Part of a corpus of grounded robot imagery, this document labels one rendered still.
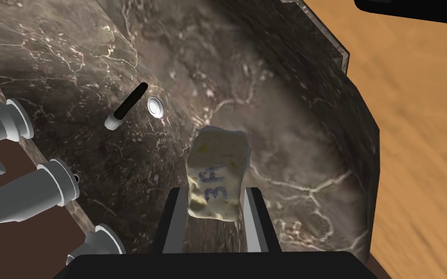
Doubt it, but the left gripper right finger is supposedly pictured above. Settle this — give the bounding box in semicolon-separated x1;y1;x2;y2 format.
242;186;283;254

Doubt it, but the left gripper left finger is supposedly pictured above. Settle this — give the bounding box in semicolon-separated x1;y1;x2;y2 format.
150;187;189;254

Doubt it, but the pale yellow sponge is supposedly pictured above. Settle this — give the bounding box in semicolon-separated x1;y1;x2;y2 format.
185;125;253;223

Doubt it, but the dark marble sink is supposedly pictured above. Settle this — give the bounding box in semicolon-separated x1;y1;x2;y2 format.
0;0;382;265

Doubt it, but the black and white rod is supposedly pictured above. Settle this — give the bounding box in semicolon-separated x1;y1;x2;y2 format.
104;81;149;131

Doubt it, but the black rounded shape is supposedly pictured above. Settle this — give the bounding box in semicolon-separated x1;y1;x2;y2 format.
353;0;447;28

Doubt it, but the grey faucet handle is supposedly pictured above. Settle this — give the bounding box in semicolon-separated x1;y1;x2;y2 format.
0;98;34;145
66;223;127;266

